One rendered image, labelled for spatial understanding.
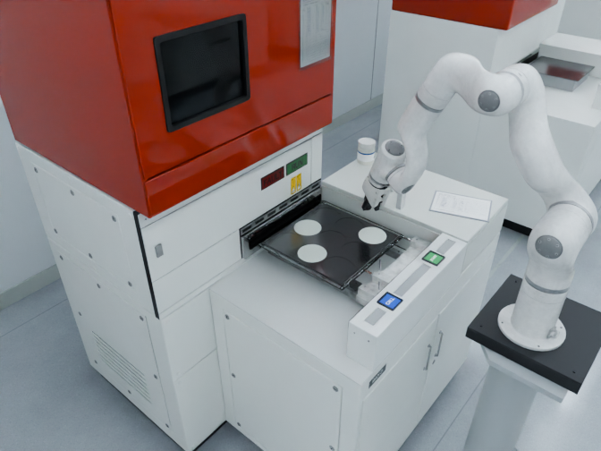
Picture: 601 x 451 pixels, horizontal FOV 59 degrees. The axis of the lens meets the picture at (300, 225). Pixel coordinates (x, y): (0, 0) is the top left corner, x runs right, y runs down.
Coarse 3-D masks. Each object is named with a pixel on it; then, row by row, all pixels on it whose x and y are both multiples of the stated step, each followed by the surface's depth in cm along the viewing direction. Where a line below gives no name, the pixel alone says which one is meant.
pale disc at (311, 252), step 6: (306, 246) 185; (312, 246) 185; (318, 246) 185; (300, 252) 182; (306, 252) 182; (312, 252) 182; (318, 252) 182; (324, 252) 182; (300, 258) 180; (306, 258) 180; (312, 258) 180; (318, 258) 180; (324, 258) 180
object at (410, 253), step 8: (408, 248) 188; (400, 256) 184; (408, 256) 184; (416, 256) 184; (392, 264) 180; (400, 264) 180; (408, 264) 180; (384, 272) 177; (392, 272) 177; (360, 296) 167
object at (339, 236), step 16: (320, 208) 205; (336, 208) 205; (320, 224) 196; (336, 224) 197; (352, 224) 197; (368, 224) 196; (272, 240) 188; (288, 240) 188; (304, 240) 188; (320, 240) 188; (336, 240) 189; (352, 240) 188; (288, 256) 181; (336, 256) 181; (352, 256) 181; (368, 256) 181; (320, 272) 174; (336, 272) 174; (352, 272) 174
